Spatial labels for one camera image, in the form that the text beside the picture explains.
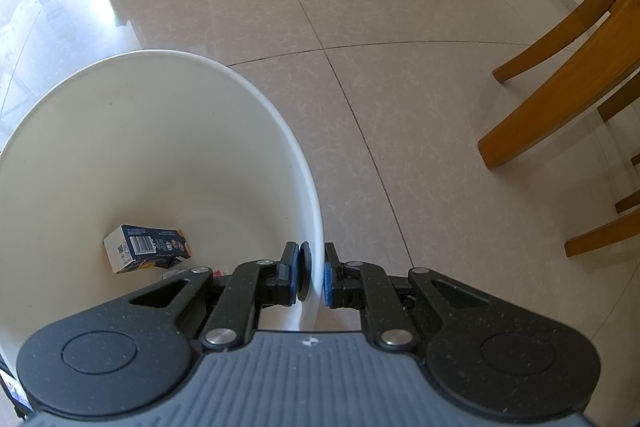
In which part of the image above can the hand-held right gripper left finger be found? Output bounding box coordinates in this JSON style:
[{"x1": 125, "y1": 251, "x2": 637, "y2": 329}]
[{"x1": 125, "y1": 242, "x2": 301, "y2": 352}]

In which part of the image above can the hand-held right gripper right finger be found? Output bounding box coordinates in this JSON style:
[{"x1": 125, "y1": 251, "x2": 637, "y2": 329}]
[{"x1": 324, "y1": 242, "x2": 493, "y2": 350}]

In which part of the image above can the blue drink carton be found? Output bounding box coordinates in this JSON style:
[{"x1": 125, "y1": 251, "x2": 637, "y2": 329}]
[{"x1": 102, "y1": 223, "x2": 195, "y2": 275}]

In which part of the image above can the white plastic trash bin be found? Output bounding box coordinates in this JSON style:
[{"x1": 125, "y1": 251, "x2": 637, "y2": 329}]
[{"x1": 0, "y1": 49, "x2": 325, "y2": 375}]

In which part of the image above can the wooden chair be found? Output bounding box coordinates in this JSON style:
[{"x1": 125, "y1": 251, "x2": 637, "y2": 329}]
[{"x1": 477, "y1": 0, "x2": 640, "y2": 258}]

